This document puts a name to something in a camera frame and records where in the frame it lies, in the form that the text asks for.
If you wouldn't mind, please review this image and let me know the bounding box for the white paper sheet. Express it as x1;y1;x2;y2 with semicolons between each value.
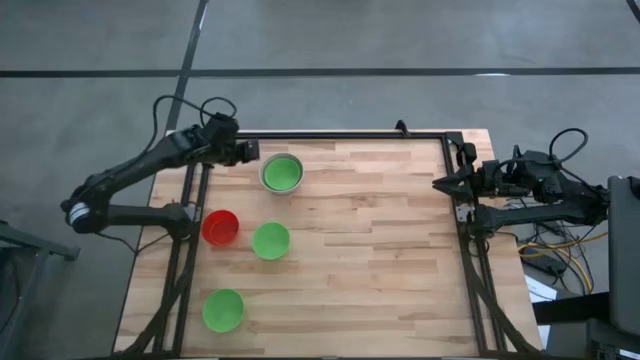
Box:
524;274;559;304

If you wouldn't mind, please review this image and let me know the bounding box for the red plastic bowl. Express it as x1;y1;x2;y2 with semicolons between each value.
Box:
201;209;241;248

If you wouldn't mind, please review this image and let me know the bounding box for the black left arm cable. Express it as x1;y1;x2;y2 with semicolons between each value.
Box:
144;93;239;156

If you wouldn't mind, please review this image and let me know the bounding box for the green plastic bowl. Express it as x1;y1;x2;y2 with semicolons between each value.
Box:
251;221;292;261
201;288;246;334
263;156;303;192

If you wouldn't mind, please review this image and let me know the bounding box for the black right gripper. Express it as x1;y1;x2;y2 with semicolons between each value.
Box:
432;165;509;202

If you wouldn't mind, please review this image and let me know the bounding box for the dark grey box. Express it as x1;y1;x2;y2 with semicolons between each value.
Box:
585;318;640;360

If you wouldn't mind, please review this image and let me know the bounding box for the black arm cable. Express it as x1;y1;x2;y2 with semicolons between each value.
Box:
144;93;239;156
548;127;590;166

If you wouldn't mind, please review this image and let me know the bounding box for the black support beam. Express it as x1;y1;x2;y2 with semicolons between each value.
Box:
532;292;612;325

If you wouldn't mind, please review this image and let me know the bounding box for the black power adapter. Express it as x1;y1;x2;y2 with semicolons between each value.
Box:
524;254;569;276

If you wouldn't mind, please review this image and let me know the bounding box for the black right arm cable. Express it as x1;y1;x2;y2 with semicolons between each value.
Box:
548;127;590;166

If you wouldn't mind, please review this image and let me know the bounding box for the black aluminium table frame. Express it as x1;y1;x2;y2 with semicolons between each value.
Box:
113;130;544;359

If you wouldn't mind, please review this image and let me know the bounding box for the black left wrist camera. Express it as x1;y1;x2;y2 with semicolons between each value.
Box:
238;139;261;164

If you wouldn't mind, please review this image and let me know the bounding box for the yellow cable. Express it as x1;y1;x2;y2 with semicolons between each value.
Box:
517;232;609;296

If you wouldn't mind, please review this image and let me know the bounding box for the grey metal stand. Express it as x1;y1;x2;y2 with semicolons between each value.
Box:
0;219;81;360

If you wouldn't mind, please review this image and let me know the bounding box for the dark grey equipment case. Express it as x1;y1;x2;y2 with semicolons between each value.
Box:
607;174;640;337

